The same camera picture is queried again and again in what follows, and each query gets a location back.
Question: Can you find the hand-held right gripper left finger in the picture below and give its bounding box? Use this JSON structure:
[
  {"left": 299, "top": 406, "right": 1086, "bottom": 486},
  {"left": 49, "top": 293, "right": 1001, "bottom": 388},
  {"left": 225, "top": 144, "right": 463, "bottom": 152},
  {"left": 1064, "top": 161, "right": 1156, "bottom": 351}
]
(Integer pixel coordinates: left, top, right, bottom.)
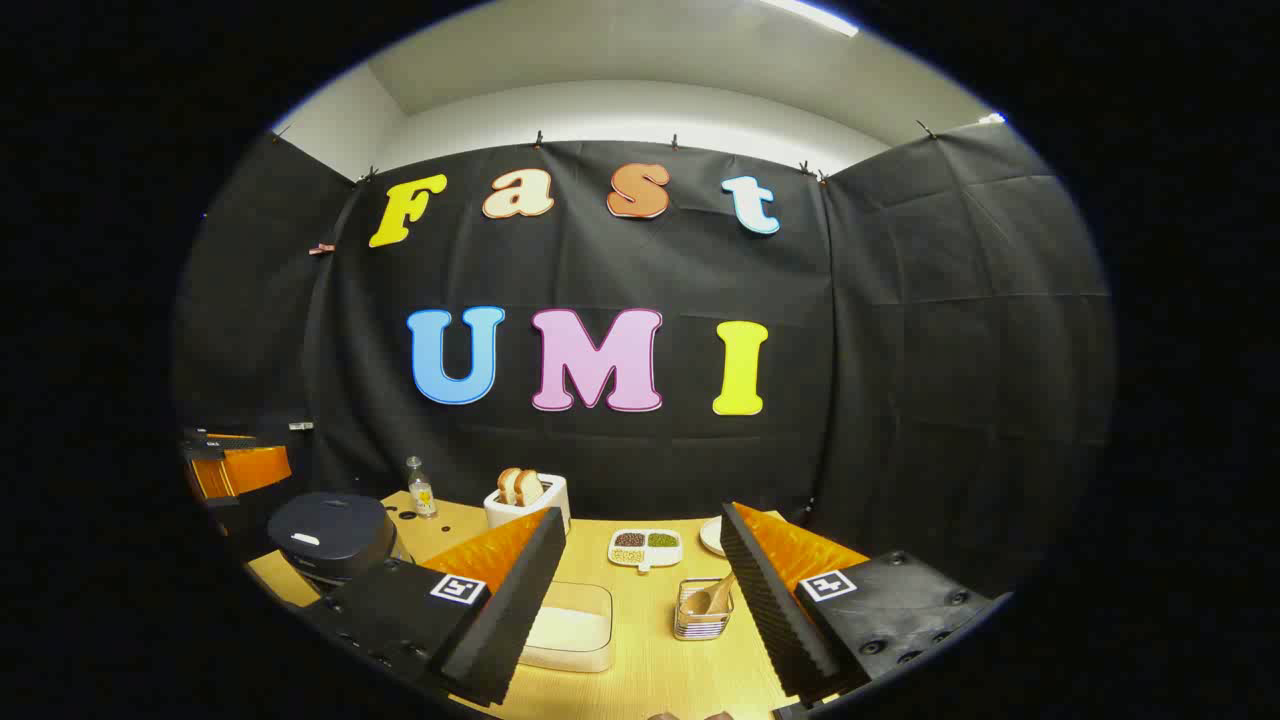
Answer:
[{"left": 305, "top": 507, "right": 568, "bottom": 708}]

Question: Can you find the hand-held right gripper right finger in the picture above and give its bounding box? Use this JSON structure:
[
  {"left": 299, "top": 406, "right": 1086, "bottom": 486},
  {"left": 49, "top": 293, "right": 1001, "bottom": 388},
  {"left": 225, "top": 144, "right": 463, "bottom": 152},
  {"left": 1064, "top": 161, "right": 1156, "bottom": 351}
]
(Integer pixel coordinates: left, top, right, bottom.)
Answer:
[{"left": 720, "top": 502, "right": 1003, "bottom": 703}]

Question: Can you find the white rice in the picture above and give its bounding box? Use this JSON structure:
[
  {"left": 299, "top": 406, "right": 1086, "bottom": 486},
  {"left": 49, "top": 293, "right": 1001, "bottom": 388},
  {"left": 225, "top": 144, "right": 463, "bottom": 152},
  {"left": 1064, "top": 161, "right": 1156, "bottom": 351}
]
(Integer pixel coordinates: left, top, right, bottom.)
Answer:
[{"left": 525, "top": 605, "right": 609, "bottom": 656}]

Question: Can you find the wooden spoon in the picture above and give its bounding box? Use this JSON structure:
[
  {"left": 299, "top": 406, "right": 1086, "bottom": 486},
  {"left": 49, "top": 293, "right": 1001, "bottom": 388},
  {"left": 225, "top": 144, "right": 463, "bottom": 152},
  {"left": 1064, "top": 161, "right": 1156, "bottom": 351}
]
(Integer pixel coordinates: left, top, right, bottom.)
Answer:
[{"left": 682, "top": 572, "right": 737, "bottom": 617}]

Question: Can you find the metal wire chopstick holder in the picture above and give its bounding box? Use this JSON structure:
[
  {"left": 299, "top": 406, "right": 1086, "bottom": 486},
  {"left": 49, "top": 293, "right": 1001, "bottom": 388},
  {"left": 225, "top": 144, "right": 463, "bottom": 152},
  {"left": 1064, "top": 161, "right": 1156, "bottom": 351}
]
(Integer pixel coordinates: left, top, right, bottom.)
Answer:
[{"left": 673, "top": 577, "right": 735, "bottom": 641}]

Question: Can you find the dark rice cooker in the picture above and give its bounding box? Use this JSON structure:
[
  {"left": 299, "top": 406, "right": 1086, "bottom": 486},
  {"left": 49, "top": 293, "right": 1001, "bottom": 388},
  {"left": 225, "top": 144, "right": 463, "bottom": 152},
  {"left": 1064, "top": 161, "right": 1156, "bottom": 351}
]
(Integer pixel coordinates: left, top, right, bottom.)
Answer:
[{"left": 267, "top": 491, "right": 399, "bottom": 585}]

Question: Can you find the clear plastic rice box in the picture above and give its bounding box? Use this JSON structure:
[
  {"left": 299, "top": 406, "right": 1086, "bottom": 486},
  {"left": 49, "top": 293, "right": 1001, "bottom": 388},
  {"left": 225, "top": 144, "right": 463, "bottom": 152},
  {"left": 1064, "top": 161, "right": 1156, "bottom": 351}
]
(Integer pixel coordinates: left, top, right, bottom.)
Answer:
[{"left": 518, "top": 582, "right": 614, "bottom": 673}]

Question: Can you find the white toaster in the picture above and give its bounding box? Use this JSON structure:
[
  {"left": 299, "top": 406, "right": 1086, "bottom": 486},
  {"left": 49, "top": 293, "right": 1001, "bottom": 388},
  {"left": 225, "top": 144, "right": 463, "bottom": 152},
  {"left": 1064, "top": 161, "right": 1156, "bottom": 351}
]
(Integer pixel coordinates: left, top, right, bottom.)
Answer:
[{"left": 484, "top": 474, "right": 571, "bottom": 536}]

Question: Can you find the glass bottle with yellow label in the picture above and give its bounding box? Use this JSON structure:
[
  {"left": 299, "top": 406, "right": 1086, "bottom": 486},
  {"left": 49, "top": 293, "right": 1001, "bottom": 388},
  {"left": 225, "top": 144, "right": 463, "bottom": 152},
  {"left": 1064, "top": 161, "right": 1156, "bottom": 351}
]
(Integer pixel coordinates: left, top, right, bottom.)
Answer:
[{"left": 406, "top": 456, "right": 439, "bottom": 519}]

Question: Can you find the white divided bean dish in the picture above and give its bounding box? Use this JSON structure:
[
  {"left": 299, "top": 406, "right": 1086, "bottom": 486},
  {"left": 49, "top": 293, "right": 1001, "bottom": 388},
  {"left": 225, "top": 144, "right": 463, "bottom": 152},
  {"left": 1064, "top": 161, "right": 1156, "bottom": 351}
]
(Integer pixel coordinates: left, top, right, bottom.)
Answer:
[{"left": 608, "top": 528, "right": 684, "bottom": 573}]

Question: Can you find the black backdrop cloth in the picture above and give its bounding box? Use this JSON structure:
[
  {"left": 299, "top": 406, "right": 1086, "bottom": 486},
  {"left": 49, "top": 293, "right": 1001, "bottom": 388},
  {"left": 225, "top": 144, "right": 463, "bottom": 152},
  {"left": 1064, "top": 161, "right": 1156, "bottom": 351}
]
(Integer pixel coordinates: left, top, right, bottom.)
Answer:
[{"left": 172, "top": 122, "right": 1116, "bottom": 601}]

